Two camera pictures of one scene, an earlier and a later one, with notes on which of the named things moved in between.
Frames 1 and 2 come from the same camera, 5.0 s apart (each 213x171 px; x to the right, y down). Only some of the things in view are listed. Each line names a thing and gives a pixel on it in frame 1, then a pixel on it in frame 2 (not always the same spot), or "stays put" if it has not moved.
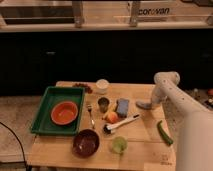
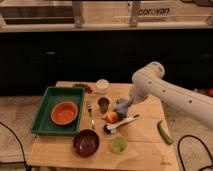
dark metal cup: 103,103 stays put
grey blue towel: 144,105 → 121,106
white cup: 102,86 stays put
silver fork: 89,108 stays put
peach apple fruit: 111,117 stays put
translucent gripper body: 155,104 → 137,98
